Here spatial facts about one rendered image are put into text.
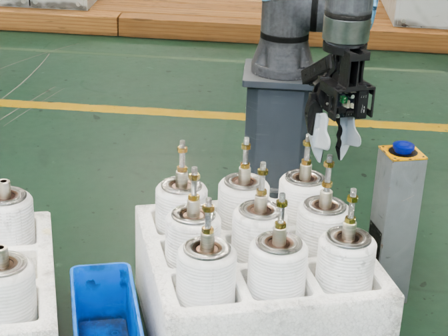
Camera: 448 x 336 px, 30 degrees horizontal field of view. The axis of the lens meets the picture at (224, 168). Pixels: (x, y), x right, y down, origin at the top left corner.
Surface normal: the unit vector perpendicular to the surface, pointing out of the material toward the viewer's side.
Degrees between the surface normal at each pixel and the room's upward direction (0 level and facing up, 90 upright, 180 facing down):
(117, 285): 88
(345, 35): 91
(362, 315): 90
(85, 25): 90
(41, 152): 0
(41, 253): 0
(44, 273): 0
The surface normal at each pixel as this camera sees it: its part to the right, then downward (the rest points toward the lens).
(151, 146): 0.04, -0.91
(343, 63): -0.94, 0.11
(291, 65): 0.19, 0.11
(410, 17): -0.07, 0.40
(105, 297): 0.20, 0.37
